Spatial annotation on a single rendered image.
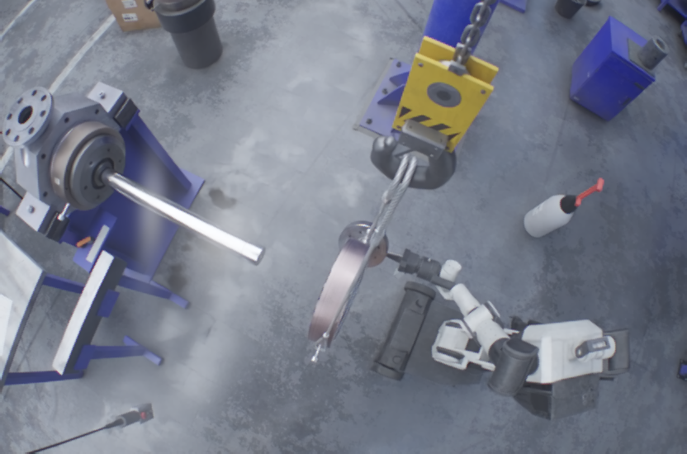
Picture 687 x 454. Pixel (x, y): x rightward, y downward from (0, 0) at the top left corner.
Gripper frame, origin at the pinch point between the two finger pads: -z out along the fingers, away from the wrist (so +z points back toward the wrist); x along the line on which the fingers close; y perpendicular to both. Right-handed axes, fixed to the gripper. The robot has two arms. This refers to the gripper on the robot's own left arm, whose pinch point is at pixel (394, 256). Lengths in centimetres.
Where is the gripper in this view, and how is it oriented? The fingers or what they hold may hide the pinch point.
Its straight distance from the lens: 151.1
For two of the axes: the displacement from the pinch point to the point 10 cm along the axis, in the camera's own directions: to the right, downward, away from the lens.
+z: 9.2, 3.5, -1.7
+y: -2.3, 8.5, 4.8
